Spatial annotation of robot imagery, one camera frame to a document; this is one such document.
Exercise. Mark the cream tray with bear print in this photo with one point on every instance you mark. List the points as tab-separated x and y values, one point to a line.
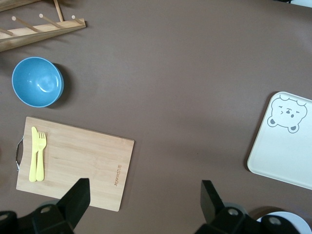
282	151

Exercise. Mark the yellow plastic fork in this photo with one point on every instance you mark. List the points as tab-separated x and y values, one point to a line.
40	161

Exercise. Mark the bamboo cutting board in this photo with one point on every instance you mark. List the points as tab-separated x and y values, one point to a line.
80	161

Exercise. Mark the wooden peg dish rack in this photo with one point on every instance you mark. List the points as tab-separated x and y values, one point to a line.
36	34

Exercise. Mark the pale lavender round plate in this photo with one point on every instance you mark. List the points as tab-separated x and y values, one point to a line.
292	219

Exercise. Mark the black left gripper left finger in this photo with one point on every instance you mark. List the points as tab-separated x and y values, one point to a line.
73	204

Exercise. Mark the yellow plastic knife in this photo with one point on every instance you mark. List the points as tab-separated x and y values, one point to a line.
33	146

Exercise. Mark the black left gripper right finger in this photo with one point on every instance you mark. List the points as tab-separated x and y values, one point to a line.
213	212

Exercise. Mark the blue bowl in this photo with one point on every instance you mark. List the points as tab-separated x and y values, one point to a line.
36	81

